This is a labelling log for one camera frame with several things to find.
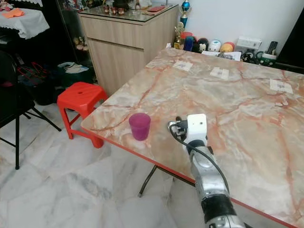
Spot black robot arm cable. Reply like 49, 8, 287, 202
169, 123, 231, 194

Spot black television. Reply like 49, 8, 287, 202
275, 13, 304, 75

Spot orange folded cloth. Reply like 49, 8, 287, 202
2, 8, 26, 19

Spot blue toy figure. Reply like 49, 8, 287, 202
184, 36, 196, 52

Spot red plastic stool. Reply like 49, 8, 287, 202
57, 82, 108, 149

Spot orange round toy figure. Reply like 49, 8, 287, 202
220, 42, 235, 53

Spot black remote control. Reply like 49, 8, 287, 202
266, 41, 278, 55

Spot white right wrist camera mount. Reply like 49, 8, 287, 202
187, 114, 208, 143

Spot red tray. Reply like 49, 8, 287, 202
147, 5, 166, 13

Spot white green bag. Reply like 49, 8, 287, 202
57, 61, 89, 75

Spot small plush toys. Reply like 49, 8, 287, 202
73, 36, 89, 51

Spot black metal table frame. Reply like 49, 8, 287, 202
138, 164, 195, 198

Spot light wooden cabinet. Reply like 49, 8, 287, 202
78, 4, 180, 96

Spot dark green mug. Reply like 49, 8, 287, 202
255, 51, 277, 66

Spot white table cloth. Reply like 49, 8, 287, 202
0, 7, 50, 40

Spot purple plastic cup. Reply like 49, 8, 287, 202
128, 113, 152, 142

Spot black folding chair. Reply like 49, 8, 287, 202
0, 49, 63, 171

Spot blue trophy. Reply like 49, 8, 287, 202
179, 0, 192, 28

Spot small golden trophy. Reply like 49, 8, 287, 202
173, 22, 185, 49

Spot white paper label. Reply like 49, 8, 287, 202
173, 60, 194, 72
270, 79, 294, 94
210, 67, 230, 79

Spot white wall socket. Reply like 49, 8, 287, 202
237, 36, 262, 51

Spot white round toy figure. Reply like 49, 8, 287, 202
208, 39, 222, 52

